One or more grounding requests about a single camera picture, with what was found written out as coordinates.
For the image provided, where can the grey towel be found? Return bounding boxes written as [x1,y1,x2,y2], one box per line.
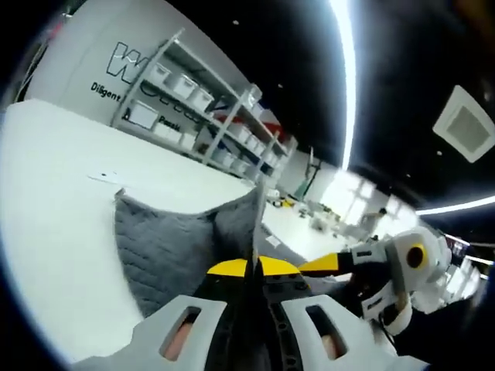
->
[113,175,355,320]

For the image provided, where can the dark red screen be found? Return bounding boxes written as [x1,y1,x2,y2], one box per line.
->
[444,234,473,257]

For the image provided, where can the assorted desk items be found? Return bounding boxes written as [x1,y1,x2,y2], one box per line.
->
[297,203,368,243]

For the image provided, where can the short ceiling strip light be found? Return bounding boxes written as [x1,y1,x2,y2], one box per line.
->
[415,199,495,218]

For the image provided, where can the small yellow white object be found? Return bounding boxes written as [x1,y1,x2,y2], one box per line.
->
[268,188,299,210]

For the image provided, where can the black pole stand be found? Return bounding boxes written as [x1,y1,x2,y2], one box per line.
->
[296,145,323,201]

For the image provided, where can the ceiling air vent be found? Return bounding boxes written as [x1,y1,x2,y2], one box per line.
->
[432,84,495,164]

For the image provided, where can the grey metal shelf unit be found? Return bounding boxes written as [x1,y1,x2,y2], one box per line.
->
[109,26,299,183]

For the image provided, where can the long ceiling strip light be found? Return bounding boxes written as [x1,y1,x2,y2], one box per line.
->
[327,0,357,173]

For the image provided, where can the row of white storage boxes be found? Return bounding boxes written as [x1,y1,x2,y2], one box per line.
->
[129,61,287,175]

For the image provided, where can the black cable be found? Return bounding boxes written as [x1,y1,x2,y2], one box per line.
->
[377,308,396,345]

